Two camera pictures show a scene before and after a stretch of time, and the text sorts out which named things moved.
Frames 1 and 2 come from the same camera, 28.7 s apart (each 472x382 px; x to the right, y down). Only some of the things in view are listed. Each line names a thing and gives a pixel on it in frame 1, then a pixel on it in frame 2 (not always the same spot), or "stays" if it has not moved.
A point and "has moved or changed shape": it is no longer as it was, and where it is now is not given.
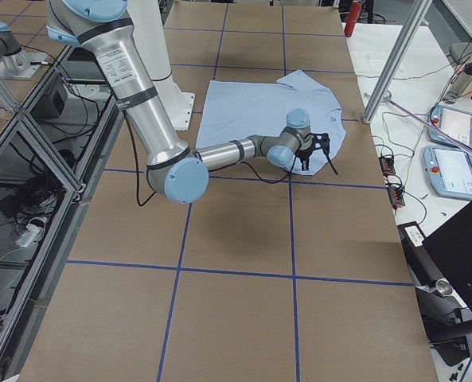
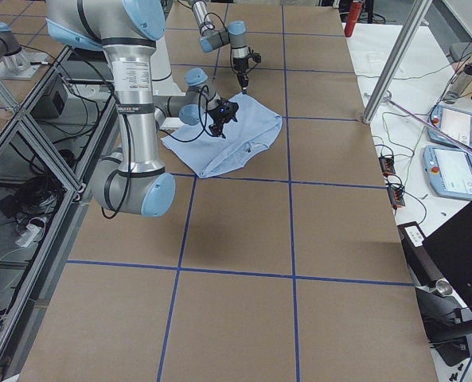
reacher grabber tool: x=388 y=98 stays
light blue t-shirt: x=230 y=111 has moved or changed shape
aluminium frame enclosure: x=39 y=164 stays
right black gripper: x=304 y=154 to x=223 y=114
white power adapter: x=28 y=235 stays
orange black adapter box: x=387 y=165 stays
